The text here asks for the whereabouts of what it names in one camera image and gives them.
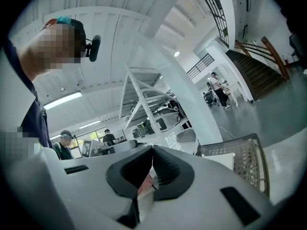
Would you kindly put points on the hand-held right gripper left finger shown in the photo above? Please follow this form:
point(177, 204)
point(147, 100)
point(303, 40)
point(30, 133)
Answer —
point(91, 190)

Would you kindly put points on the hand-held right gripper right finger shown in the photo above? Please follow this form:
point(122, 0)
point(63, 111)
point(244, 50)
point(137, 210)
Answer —
point(206, 181)

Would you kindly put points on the white box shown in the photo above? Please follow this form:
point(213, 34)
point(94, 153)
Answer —
point(218, 160)

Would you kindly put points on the brown wicker table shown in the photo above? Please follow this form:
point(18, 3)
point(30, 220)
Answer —
point(249, 157)

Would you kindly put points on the ceiling tube light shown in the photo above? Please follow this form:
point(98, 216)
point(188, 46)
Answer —
point(62, 100)
point(90, 124)

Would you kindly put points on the white robot shell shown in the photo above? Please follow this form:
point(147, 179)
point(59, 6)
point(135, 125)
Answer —
point(165, 116)

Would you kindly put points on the white metal shelf rack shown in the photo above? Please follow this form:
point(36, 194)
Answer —
point(139, 97)

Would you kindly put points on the dark wooden staircase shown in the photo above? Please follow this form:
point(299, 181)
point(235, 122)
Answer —
point(259, 73)

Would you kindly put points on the person's head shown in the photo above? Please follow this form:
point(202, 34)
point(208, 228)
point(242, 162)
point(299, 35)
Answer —
point(48, 47)

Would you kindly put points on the black balcony railing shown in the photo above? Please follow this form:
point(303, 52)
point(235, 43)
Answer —
point(216, 11)

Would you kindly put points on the black head-worn camera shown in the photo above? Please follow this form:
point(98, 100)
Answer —
point(94, 48)

